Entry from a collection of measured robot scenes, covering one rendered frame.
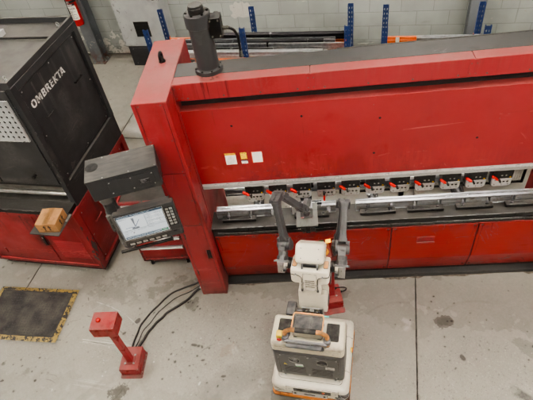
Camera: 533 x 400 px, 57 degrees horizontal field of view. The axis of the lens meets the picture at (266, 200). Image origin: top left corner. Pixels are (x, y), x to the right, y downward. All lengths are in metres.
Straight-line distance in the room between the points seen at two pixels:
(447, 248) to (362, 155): 1.33
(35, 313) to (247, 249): 2.33
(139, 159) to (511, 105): 2.62
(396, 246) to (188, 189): 1.94
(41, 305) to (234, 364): 2.18
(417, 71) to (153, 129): 1.82
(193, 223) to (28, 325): 2.19
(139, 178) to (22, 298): 2.69
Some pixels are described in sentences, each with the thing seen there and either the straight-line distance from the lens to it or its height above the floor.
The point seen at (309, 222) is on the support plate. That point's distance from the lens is 4.07.
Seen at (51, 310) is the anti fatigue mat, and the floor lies 0.01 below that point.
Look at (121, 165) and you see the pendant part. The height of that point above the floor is 1.95.
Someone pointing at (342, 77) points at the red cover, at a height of 2.25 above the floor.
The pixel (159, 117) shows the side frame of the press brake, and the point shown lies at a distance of 3.43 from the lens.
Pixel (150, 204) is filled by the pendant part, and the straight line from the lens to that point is 3.66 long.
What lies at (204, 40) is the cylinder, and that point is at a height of 2.56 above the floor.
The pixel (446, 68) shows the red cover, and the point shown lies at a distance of 3.50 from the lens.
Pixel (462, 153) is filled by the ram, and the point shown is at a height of 1.47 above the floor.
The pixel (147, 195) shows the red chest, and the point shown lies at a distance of 4.67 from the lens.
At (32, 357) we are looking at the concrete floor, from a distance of 5.34.
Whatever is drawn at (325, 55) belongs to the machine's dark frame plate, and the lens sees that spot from 3.54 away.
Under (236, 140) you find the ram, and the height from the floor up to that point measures 1.77.
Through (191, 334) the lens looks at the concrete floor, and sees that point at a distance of 4.81.
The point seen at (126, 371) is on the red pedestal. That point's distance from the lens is 4.75.
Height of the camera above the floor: 4.07
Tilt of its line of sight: 46 degrees down
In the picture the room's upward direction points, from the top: 10 degrees counter-clockwise
